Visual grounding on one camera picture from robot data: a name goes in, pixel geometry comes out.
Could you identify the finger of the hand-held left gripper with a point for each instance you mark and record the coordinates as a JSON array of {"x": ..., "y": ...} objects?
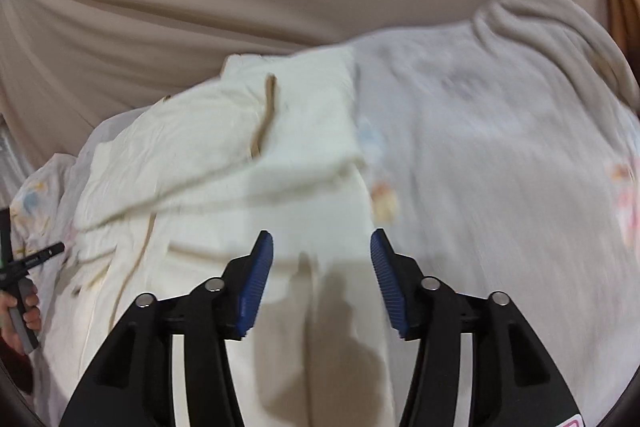
[{"x": 42, "y": 255}]

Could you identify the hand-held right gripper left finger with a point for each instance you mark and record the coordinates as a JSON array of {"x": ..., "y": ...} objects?
[{"x": 257, "y": 277}]

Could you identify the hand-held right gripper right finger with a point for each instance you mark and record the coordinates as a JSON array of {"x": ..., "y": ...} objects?
[{"x": 386, "y": 279}]

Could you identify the cream quilted comforter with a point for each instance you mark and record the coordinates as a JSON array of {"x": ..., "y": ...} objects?
[{"x": 210, "y": 167}]

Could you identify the person's left forearm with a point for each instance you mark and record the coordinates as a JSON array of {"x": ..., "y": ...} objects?
[{"x": 12, "y": 364}]

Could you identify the person's left hand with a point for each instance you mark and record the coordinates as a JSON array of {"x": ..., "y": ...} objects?
[{"x": 34, "y": 314}]

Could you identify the silver curtain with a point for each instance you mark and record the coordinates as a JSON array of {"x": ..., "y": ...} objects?
[{"x": 11, "y": 157}]

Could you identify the floral fleece blanket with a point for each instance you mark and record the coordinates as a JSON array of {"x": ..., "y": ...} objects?
[{"x": 500, "y": 167}]

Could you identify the orange cloth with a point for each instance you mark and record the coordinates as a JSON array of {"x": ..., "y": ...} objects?
[{"x": 622, "y": 2}]

